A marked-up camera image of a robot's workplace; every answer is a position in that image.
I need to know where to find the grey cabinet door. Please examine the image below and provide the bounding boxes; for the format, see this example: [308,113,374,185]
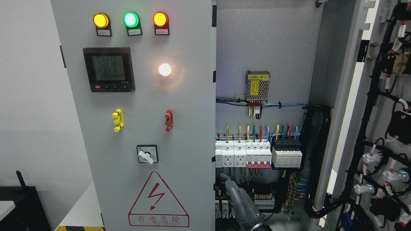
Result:
[51,0,216,231]
[303,0,410,231]

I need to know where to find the red terminal connector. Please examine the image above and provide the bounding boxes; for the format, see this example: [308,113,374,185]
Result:
[164,108,173,132]

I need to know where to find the white socket breaker row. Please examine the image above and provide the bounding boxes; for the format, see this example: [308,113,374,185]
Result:
[215,140,247,168]

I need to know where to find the white glowing indicator lamp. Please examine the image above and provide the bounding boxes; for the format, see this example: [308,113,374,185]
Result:
[158,63,172,77]

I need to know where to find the metal mesh power supply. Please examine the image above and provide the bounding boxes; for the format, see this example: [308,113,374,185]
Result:
[245,71,270,101]

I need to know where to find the yellow terminal connector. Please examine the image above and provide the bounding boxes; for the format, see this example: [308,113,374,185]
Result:
[111,108,124,133]

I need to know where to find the black white surge protector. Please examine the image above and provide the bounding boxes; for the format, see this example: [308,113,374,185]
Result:
[271,138,302,169]

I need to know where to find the red electric hazard sign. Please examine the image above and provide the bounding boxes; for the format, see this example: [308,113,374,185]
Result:
[128,171,190,228]

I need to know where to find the red indicator light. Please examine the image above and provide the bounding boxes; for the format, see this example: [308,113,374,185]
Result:
[153,11,170,36]

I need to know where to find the black digital power meter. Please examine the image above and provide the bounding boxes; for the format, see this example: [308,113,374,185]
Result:
[83,47,135,92]

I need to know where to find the brass ground terminal bar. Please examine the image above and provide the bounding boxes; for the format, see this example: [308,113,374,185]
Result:
[285,172,298,212]

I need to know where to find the green indicator light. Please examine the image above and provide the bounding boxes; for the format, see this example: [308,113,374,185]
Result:
[123,12,142,36]

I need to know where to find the yellow indicator light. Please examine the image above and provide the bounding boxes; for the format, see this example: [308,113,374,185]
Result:
[93,12,112,37]

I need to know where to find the black box with antenna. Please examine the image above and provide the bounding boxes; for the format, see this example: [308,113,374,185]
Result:
[0,170,51,231]

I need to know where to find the red handle circuit breaker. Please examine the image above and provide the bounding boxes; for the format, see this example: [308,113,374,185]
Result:
[246,141,272,169]

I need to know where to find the white rotary selector switch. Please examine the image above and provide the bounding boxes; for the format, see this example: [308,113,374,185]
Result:
[136,144,159,165]

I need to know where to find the black corrugated cable conduit right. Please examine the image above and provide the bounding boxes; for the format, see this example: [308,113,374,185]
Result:
[300,104,347,219]

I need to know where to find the black wire harness right door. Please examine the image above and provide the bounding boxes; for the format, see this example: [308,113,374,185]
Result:
[331,0,410,231]

